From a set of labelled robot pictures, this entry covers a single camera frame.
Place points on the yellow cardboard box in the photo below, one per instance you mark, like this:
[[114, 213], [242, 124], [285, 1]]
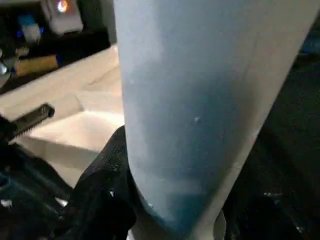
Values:
[[37, 64]]

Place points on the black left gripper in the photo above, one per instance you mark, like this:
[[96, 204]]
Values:
[[30, 118]]

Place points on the white box with lit display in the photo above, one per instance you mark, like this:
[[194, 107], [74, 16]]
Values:
[[65, 22]]

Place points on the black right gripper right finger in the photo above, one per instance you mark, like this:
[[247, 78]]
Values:
[[270, 205]]

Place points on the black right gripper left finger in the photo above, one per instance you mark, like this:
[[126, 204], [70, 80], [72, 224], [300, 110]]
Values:
[[100, 195]]

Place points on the black mat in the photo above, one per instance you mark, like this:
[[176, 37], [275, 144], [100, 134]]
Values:
[[295, 112]]

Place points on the white plastic table leg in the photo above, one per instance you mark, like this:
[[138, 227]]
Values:
[[200, 100]]

